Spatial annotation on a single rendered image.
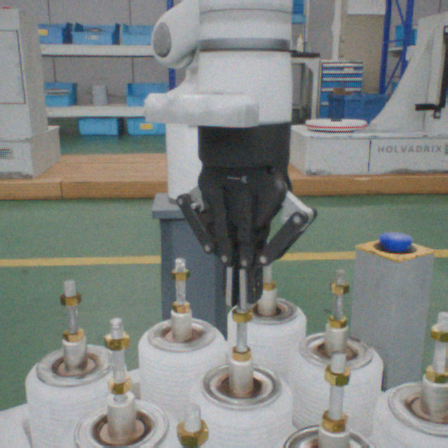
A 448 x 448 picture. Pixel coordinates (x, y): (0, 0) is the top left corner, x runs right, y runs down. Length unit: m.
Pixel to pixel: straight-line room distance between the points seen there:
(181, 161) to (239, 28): 0.58
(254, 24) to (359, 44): 6.48
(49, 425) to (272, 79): 0.37
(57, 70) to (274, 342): 8.52
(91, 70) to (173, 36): 8.00
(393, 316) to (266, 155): 0.36
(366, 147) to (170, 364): 2.13
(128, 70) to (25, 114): 6.29
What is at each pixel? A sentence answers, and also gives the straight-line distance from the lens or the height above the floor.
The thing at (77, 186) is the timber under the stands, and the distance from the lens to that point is 2.46.
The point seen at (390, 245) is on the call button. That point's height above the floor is 0.32.
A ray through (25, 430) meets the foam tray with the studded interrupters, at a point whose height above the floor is 0.17.
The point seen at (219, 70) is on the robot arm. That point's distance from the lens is 0.40.
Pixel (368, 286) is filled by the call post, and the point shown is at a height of 0.27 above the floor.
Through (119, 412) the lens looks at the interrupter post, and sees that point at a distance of 0.45.
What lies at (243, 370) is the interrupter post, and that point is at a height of 0.27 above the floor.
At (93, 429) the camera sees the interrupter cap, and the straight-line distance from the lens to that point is 0.47.
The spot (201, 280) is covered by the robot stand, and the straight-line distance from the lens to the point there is 1.00.
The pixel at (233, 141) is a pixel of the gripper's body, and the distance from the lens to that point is 0.40.
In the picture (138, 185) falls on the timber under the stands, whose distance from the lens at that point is 2.42.
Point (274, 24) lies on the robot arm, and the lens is 0.41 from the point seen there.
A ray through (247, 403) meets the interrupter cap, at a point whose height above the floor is 0.25.
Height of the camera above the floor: 0.53
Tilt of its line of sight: 16 degrees down
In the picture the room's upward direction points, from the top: straight up
